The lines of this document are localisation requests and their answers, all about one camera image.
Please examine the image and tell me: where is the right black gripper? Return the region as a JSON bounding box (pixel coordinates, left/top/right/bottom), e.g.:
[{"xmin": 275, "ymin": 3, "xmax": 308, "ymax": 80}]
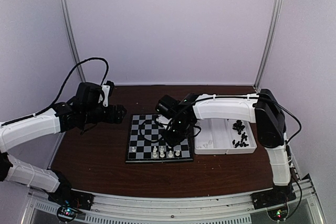
[{"xmin": 161, "ymin": 119, "xmax": 191, "ymax": 148}]

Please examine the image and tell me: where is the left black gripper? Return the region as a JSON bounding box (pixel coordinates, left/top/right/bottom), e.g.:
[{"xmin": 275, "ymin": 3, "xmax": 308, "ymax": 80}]
[{"xmin": 82, "ymin": 103, "xmax": 127, "ymax": 124}]

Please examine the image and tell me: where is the black grey chess board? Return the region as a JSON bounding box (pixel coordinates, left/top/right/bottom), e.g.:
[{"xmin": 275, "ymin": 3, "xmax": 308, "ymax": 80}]
[{"xmin": 125, "ymin": 114, "xmax": 194, "ymax": 163}]

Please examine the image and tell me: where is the white queen chess piece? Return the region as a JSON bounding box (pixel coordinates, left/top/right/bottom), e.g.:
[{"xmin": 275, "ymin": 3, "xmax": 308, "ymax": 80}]
[{"xmin": 159, "ymin": 149, "xmax": 165, "ymax": 158}]

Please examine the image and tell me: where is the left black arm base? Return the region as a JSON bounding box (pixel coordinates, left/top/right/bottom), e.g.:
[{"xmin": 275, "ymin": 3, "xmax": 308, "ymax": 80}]
[{"xmin": 47, "ymin": 183, "xmax": 94, "ymax": 210}]

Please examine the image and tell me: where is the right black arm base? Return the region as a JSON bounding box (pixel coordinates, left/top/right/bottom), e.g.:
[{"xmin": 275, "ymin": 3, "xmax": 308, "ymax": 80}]
[{"xmin": 251, "ymin": 180, "xmax": 297, "ymax": 209}]

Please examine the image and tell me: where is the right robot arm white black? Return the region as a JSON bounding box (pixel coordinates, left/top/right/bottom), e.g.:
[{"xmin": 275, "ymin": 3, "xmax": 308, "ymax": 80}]
[{"xmin": 155, "ymin": 89, "xmax": 291, "ymax": 204}]

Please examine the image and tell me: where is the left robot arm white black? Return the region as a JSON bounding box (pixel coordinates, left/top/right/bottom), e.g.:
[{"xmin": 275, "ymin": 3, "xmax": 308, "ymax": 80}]
[{"xmin": 1, "ymin": 81, "xmax": 127, "ymax": 205}]

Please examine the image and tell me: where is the white chess pieces lower pile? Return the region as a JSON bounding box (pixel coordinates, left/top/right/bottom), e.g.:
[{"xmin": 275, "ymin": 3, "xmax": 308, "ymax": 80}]
[{"xmin": 202, "ymin": 140, "xmax": 214, "ymax": 149}]

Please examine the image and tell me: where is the black chess pieces upper pile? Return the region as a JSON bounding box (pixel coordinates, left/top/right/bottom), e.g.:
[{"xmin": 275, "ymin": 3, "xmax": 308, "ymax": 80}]
[{"xmin": 233, "ymin": 120, "xmax": 245, "ymax": 135}]

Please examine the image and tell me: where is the black chess pieces pile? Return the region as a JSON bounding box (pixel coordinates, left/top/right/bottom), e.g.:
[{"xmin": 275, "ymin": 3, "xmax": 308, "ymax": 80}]
[
  {"xmin": 232, "ymin": 132, "xmax": 249, "ymax": 148},
  {"xmin": 233, "ymin": 120, "xmax": 245, "ymax": 135}
]

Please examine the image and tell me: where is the black chess pieces lower pile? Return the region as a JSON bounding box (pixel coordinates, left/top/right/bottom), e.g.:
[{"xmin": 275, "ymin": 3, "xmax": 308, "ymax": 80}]
[{"xmin": 232, "ymin": 132, "xmax": 249, "ymax": 148}]

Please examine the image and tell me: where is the left controller board with LEDs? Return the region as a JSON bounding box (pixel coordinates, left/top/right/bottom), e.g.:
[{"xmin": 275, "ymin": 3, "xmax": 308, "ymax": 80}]
[{"xmin": 56, "ymin": 206, "xmax": 79, "ymax": 222}]

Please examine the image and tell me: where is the controller board with leds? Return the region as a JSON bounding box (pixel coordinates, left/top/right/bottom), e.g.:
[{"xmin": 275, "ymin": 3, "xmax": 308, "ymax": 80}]
[
  {"xmin": 56, "ymin": 206, "xmax": 79, "ymax": 222},
  {"xmin": 267, "ymin": 206, "xmax": 289, "ymax": 222}
]

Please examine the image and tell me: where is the right controller board with LEDs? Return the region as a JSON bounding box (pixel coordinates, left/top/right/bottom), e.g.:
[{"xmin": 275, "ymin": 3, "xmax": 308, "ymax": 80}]
[{"xmin": 267, "ymin": 206, "xmax": 289, "ymax": 222}]

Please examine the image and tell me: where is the white divided plastic tray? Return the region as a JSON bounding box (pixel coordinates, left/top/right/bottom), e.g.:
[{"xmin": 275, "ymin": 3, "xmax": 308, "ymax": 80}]
[{"xmin": 195, "ymin": 119, "xmax": 257, "ymax": 155}]

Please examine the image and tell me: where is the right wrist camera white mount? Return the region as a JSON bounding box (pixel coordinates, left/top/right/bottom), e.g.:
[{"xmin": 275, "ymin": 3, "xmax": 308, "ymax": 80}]
[{"xmin": 156, "ymin": 115, "xmax": 170, "ymax": 125}]

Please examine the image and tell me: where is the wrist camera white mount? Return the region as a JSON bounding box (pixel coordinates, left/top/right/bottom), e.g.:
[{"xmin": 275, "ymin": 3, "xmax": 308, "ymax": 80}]
[
  {"xmin": 156, "ymin": 115, "xmax": 170, "ymax": 125},
  {"xmin": 99, "ymin": 81, "xmax": 115, "ymax": 107}
]

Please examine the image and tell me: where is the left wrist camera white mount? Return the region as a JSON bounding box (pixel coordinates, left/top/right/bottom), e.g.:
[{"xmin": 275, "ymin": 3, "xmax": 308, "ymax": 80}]
[{"xmin": 99, "ymin": 81, "xmax": 115, "ymax": 107}]

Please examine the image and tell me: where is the left black cable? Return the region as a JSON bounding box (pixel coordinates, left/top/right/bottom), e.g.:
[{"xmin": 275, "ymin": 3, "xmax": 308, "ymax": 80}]
[{"xmin": 5, "ymin": 57, "xmax": 110, "ymax": 134}]

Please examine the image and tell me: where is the black cable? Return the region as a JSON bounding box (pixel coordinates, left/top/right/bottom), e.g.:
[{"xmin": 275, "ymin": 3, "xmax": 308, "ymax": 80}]
[
  {"xmin": 139, "ymin": 95, "xmax": 302, "ymax": 209},
  {"xmin": 5, "ymin": 57, "xmax": 110, "ymax": 134}
]

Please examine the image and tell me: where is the right aluminium frame post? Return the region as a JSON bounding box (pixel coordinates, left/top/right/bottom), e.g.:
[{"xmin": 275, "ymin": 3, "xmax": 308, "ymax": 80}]
[{"xmin": 253, "ymin": 0, "xmax": 284, "ymax": 92}]

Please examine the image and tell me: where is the aluminium frame post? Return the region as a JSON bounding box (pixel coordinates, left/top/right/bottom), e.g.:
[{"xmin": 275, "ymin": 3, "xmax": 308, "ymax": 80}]
[
  {"xmin": 253, "ymin": 0, "xmax": 284, "ymax": 92},
  {"xmin": 54, "ymin": 0, "xmax": 88, "ymax": 83}
]

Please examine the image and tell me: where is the right black cable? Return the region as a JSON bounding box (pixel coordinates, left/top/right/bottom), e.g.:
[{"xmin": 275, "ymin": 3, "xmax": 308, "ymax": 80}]
[{"xmin": 139, "ymin": 95, "xmax": 302, "ymax": 209}]

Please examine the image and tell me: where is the aluminium front rail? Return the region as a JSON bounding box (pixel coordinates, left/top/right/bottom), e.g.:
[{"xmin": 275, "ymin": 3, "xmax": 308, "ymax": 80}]
[{"xmin": 19, "ymin": 179, "xmax": 327, "ymax": 223}]

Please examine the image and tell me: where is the left aluminium frame post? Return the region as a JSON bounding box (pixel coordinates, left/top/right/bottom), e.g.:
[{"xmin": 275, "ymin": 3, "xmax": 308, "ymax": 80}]
[{"xmin": 54, "ymin": 0, "xmax": 88, "ymax": 83}]

